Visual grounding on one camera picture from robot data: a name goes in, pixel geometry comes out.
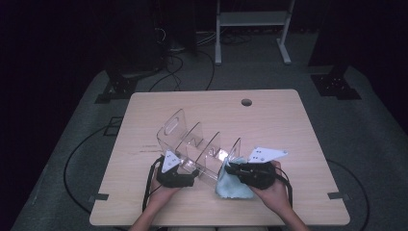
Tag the light blue cleaning cloth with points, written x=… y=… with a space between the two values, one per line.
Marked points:
x=232 y=187

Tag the black tape strip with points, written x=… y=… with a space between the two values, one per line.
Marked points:
x=99 y=197
x=336 y=195

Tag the person's right hand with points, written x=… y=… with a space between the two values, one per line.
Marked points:
x=274 y=197

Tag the black tape square outline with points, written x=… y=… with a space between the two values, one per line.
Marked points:
x=109 y=133

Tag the clear acrylic divided organizer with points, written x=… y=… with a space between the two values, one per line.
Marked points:
x=195 y=144

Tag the black stand base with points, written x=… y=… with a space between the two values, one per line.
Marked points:
x=120 y=86
x=335 y=85

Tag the person's left hand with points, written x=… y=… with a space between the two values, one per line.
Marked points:
x=160 y=195

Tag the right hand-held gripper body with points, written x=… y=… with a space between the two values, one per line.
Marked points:
x=260 y=174

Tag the white metal stand frame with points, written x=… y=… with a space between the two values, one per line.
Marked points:
x=251 y=18

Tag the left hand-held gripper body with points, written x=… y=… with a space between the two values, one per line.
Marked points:
x=174 y=179

